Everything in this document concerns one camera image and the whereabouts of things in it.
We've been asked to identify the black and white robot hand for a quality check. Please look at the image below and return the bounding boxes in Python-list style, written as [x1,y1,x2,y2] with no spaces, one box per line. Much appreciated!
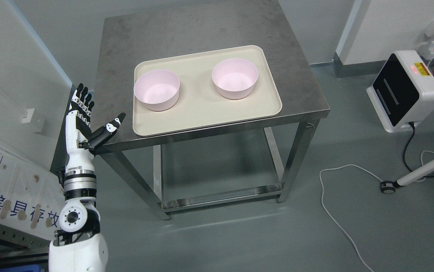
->
[65,83,127,156]

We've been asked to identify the pink bowl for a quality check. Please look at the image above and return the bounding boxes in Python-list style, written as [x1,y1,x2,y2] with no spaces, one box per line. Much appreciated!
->
[212,57,259,100]
[133,69,181,111]

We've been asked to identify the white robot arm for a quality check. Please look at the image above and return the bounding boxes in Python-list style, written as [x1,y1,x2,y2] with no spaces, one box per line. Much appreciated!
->
[49,153,108,272]

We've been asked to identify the metal shelf rack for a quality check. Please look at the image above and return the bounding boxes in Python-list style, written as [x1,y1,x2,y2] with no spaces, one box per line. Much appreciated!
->
[0,224,49,268]

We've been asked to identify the white sign board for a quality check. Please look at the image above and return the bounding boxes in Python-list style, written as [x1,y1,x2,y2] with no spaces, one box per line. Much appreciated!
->
[0,146,64,240]

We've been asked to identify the stainless steel table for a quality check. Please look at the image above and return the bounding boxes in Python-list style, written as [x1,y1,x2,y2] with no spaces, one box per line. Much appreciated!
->
[91,0,330,221]

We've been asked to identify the beige plastic tray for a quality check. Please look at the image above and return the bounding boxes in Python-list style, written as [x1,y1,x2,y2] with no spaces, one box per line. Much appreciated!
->
[133,45,283,137]

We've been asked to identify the white stand leg with caster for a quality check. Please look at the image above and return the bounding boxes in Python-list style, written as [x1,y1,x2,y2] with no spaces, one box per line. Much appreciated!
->
[380,159,434,194]

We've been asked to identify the white and black appliance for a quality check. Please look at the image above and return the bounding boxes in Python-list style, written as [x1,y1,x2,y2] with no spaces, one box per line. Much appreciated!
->
[366,50,434,133]

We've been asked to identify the white wall socket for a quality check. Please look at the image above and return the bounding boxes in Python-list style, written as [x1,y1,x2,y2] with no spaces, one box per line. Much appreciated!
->
[21,108,46,134]

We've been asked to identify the white floor cable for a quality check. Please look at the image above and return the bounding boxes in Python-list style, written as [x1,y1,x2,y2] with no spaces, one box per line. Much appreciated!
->
[319,150,434,272]

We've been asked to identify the black power cable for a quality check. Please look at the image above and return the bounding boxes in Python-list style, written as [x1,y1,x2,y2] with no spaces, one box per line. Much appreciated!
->
[402,122,434,178]

